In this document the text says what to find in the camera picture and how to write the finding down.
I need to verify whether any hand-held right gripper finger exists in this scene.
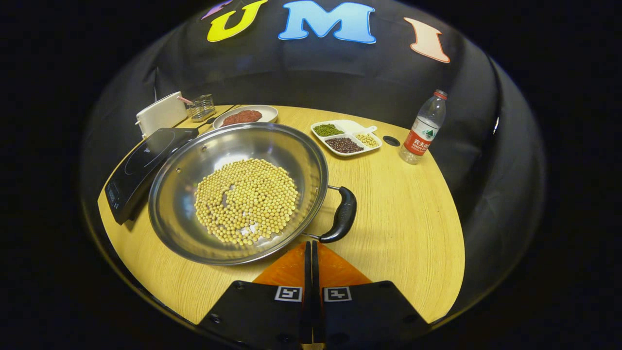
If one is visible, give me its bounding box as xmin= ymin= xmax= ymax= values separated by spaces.
xmin=312 ymin=242 xmax=431 ymax=349
xmin=197 ymin=242 xmax=312 ymax=349

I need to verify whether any steel pot with black handles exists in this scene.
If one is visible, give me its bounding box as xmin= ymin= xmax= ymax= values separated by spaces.
xmin=148 ymin=122 xmax=358 ymax=266

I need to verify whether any black induction cooktop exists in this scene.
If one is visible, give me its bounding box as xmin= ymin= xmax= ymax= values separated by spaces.
xmin=104 ymin=127 xmax=200 ymax=225

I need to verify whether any pile of soybeans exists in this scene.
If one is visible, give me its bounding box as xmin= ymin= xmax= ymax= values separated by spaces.
xmin=194 ymin=158 xmax=299 ymax=246

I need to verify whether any heap of red beans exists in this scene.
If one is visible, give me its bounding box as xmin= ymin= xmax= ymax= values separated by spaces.
xmin=325 ymin=137 xmax=364 ymax=154

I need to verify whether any white divided plate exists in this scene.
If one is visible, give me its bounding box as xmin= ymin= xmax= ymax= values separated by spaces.
xmin=311 ymin=120 xmax=383 ymax=158

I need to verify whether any white oval plate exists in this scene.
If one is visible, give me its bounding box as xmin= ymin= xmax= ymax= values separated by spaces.
xmin=212 ymin=105 xmax=279 ymax=129

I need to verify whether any red meat piece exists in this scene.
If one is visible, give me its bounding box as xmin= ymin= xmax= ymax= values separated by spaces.
xmin=222 ymin=110 xmax=263 ymax=127

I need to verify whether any clear water bottle red label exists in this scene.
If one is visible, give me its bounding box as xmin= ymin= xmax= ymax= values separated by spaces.
xmin=399 ymin=89 xmax=448 ymax=165

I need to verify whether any black backdrop cloth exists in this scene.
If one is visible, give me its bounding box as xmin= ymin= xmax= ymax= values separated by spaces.
xmin=80 ymin=0 xmax=547 ymax=316

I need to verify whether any white toaster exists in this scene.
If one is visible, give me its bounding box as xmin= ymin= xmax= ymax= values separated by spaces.
xmin=135 ymin=91 xmax=189 ymax=139

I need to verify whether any wire mesh utensil holder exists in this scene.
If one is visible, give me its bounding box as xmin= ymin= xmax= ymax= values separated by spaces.
xmin=189 ymin=94 xmax=217 ymax=122

